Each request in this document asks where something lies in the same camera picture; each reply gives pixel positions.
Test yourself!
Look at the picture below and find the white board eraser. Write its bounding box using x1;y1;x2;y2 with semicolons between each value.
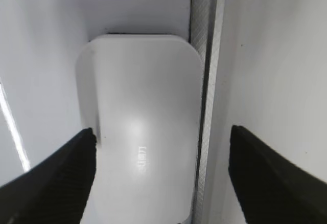
75;34;202;223

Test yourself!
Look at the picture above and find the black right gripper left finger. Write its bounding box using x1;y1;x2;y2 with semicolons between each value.
1;128;97;223

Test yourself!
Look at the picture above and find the white board with grey frame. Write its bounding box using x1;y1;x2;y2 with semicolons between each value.
1;0;217;223

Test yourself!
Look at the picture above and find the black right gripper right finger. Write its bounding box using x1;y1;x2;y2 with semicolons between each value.
228;125;326;223

